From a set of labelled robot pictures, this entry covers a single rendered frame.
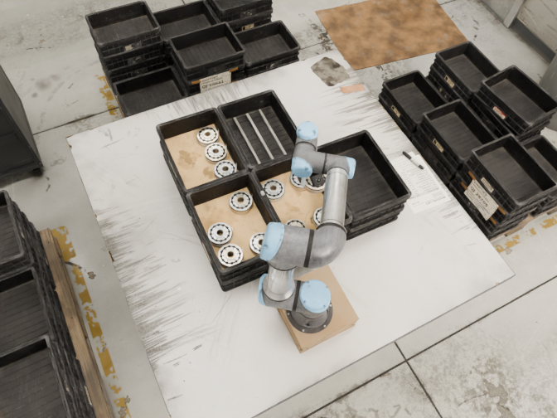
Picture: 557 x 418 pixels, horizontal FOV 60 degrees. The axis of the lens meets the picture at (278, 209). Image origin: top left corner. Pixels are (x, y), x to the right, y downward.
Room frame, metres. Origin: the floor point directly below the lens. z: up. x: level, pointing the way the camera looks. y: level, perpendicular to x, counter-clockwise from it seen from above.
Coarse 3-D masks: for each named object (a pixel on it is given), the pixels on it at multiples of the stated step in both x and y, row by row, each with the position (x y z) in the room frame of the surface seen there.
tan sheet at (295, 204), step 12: (288, 180) 1.23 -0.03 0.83; (288, 192) 1.16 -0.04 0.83; (300, 192) 1.17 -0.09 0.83; (276, 204) 1.09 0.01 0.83; (288, 204) 1.10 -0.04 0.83; (300, 204) 1.11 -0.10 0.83; (312, 204) 1.11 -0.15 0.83; (288, 216) 1.04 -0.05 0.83; (300, 216) 1.04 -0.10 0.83; (312, 228) 0.99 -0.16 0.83
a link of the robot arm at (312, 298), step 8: (312, 280) 0.67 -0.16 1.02; (296, 288) 0.64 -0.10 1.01; (304, 288) 0.64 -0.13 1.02; (312, 288) 0.64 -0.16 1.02; (320, 288) 0.65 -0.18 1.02; (296, 296) 0.61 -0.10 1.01; (304, 296) 0.61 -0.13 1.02; (312, 296) 0.61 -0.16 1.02; (320, 296) 0.62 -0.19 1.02; (328, 296) 0.62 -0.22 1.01; (296, 304) 0.59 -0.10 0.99; (304, 304) 0.58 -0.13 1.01; (312, 304) 0.58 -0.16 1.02; (320, 304) 0.59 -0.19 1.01; (328, 304) 0.61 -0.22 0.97; (304, 312) 0.57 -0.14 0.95; (312, 312) 0.57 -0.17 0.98; (320, 312) 0.57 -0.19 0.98
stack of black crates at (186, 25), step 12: (204, 0) 2.87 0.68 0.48; (156, 12) 2.69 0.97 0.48; (168, 12) 2.73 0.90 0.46; (180, 12) 2.77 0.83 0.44; (192, 12) 2.82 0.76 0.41; (204, 12) 2.85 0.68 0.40; (168, 24) 2.71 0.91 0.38; (180, 24) 2.72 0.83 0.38; (192, 24) 2.74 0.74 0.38; (204, 24) 2.75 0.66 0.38; (168, 36) 2.59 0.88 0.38; (168, 48) 2.44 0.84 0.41; (168, 60) 2.44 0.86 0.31
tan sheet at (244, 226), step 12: (204, 204) 1.05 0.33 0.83; (216, 204) 1.06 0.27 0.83; (228, 204) 1.06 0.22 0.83; (204, 216) 0.99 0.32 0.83; (216, 216) 1.00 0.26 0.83; (228, 216) 1.00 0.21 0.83; (240, 216) 1.01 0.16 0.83; (252, 216) 1.02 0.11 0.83; (204, 228) 0.93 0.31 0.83; (240, 228) 0.95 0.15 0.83; (252, 228) 0.96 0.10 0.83; (264, 228) 0.97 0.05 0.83; (240, 240) 0.90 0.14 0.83; (216, 252) 0.83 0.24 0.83
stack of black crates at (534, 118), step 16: (496, 80) 2.36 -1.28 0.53; (512, 80) 2.39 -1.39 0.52; (528, 80) 2.33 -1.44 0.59; (480, 96) 2.23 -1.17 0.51; (496, 96) 2.15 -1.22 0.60; (512, 96) 2.27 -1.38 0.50; (528, 96) 2.28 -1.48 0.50; (544, 96) 2.22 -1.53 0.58; (480, 112) 2.19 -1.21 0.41; (496, 112) 2.11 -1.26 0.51; (512, 112) 2.05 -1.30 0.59; (528, 112) 2.15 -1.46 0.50; (544, 112) 2.17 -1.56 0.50; (496, 128) 2.06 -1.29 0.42; (512, 128) 2.01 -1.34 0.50; (528, 128) 1.98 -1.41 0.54; (544, 128) 2.11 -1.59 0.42
